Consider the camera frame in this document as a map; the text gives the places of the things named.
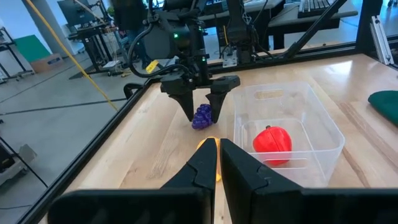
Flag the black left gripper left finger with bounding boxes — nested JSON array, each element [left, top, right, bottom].
[[48, 138, 218, 224]]

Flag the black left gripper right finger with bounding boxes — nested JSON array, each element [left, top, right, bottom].
[[220, 138, 398, 224]]

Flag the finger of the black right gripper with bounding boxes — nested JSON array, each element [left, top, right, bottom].
[[160, 73, 196, 123], [205, 75, 241, 124]]

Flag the purple toy grapes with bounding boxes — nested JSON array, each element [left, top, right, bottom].
[[191, 103, 215, 131]]

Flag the yellow toy banana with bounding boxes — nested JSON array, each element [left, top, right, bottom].
[[196, 136, 222, 182]]

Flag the red toy apple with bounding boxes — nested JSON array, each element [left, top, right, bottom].
[[252, 125, 293, 166]]

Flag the person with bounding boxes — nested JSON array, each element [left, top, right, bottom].
[[111, 0, 152, 70]]

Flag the clear plastic tub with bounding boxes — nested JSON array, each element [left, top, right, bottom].
[[233, 81, 346, 189]]

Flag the black workbench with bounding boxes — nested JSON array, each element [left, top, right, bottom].
[[67, 23, 125, 78]]

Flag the black keyboard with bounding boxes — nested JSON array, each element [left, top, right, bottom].
[[297, 0, 335, 19]]

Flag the black monitor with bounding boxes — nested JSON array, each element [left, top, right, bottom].
[[57, 0, 97, 27]]

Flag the cardboard box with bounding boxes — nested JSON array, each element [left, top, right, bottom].
[[30, 53, 65, 74]]

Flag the grey desk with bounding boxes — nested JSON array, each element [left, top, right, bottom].
[[198, 0, 359, 50]]

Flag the green folded cloth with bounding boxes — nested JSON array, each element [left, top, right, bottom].
[[368, 90, 398, 127]]

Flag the green panel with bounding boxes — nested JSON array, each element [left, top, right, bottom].
[[14, 34, 52, 63]]

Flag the silver aluminium profile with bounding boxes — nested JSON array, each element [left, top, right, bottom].
[[369, 15, 395, 66]]

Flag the black rolling cart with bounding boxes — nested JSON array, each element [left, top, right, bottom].
[[0, 26, 35, 82]]

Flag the yellow cable tag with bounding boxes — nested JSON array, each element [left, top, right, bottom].
[[145, 59, 160, 74]]

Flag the black frame corner bracket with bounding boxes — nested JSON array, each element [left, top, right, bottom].
[[123, 82, 147, 100]]

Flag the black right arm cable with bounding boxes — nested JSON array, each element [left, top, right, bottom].
[[127, 23, 193, 78]]

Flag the yellow hanging cable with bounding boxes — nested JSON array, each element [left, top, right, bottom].
[[24, 0, 119, 112]]

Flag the black aluminium table frame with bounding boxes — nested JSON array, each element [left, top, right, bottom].
[[17, 0, 398, 224]]

